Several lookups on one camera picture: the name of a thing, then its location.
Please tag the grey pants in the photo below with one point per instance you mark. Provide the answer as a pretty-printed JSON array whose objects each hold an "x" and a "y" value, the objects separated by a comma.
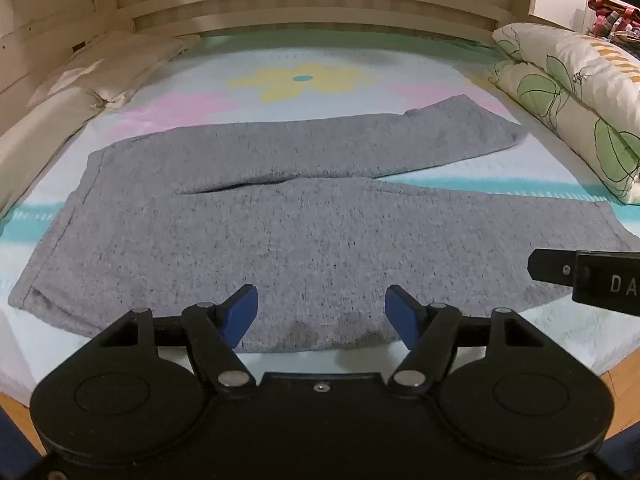
[{"x": 280, "y": 240}]

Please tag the leaf print pillow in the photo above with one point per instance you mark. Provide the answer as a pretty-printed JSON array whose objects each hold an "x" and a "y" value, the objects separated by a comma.
[
  {"x": 565, "y": 110},
  {"x": 575, "y": 55}
]

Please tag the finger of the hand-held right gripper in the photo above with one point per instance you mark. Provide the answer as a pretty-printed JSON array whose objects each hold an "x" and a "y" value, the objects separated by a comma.
[{"x": 552, "y": 265}]

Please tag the cream pillow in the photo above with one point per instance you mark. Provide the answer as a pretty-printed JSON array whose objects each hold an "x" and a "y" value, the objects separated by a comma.
[
  {"x": 35, "y": 140},
  {"x": 115, "y": 67}
]

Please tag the white cabinet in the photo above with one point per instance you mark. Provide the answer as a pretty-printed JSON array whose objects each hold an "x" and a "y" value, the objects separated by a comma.
[{"x": 560, "y": 0}]

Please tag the colourful patterned bag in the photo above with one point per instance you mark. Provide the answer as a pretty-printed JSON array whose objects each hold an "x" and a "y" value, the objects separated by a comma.
[{"x": 617, "y": 20}]

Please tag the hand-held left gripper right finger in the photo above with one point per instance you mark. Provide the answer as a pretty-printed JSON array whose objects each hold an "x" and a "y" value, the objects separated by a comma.
[{"x": 400, "y": 316}]

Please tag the floral bed sheet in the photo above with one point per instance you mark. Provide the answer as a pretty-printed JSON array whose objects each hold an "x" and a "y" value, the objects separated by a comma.
[{"x": 310, "y": 80}]

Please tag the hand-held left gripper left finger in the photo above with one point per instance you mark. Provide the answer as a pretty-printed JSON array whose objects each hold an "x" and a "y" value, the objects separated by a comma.
[{"x": 242, "y": 311}]

